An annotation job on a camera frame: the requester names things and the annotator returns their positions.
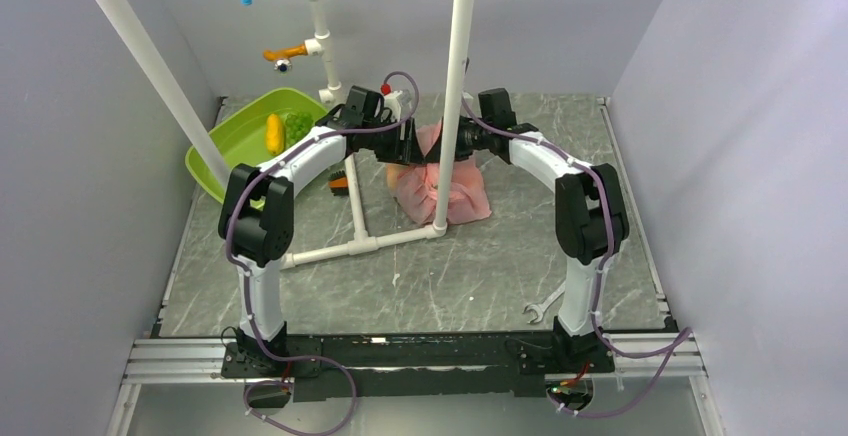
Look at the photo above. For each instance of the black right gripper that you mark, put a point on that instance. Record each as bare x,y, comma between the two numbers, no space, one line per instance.
460,153

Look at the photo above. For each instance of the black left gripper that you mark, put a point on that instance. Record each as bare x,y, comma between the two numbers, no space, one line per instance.
404,152

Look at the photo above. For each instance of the pink plastic bag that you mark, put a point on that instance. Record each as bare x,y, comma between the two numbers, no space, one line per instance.
415,189

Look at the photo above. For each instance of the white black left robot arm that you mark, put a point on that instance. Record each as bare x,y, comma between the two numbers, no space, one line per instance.
257,217

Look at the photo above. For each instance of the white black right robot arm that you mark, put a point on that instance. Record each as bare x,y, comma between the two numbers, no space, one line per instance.
591,220

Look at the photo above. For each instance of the green fake grapes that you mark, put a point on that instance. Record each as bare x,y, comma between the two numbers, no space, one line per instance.
296,126

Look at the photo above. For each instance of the yellow fake corn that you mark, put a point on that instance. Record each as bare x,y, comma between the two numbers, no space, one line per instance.
275,135

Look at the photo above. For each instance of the orange black brush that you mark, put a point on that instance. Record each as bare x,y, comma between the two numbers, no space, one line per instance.
338,183

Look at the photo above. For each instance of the orange plastic faucet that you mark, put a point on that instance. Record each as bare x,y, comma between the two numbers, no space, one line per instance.
282,59

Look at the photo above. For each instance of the green plastic basin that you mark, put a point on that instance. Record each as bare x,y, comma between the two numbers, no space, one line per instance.
240,136

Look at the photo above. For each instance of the silver wrench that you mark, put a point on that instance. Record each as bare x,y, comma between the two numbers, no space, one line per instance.
537,310

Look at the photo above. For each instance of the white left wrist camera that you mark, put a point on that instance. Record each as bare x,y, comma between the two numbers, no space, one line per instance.
397,103

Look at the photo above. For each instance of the white PVC pipe frame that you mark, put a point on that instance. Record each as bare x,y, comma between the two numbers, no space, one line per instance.
130,29

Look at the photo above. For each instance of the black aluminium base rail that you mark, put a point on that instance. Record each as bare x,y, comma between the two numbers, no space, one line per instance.
520,363

